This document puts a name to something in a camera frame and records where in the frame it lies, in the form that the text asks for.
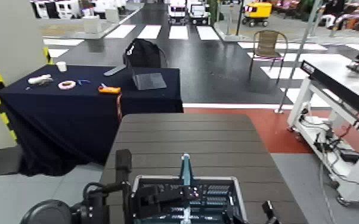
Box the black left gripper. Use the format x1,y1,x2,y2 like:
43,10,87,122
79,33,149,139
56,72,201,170
79,149,134,224

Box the dark navy tablecloth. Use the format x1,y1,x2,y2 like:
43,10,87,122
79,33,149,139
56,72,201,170
0,64,184,177

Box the grey laptop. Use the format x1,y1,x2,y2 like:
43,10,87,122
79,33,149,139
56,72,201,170
132,72,168,91

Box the slanted metal pole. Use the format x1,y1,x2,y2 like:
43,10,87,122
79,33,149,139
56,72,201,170
274,0,323,114

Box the white toy figure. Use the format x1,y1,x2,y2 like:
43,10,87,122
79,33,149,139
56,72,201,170
27,74,54,86

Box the grey flat bar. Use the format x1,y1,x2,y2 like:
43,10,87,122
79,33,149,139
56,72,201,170
103,64,126,77

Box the black cables under workbench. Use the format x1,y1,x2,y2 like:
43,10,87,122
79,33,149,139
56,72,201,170
298,107,359,176

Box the black backpack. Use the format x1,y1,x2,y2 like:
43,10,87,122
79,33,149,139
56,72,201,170
122,38,169,70

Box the brown metal frame chair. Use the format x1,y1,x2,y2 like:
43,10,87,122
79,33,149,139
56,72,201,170
248,29,289,85

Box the orange hand tool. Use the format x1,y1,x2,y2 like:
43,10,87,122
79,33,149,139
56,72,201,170
97,83,122,95

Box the white box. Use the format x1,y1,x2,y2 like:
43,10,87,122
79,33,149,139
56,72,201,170
83,15,103,35

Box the white truck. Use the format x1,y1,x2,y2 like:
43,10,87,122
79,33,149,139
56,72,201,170
167,0,187,26
187,0,211,26

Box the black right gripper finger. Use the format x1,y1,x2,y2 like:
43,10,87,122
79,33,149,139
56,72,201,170
261,200,281,224

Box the yellow delivery vehicle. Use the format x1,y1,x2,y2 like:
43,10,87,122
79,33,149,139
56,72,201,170
241,2,273,28

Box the teal black plastic crate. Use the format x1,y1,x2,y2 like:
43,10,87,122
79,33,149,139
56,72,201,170
131,153,249,224

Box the white workbench with black edge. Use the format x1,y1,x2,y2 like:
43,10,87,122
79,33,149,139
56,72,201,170
286,53,359,206

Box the pink ring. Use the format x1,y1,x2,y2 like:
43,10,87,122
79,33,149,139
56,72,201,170
57,80,77,91

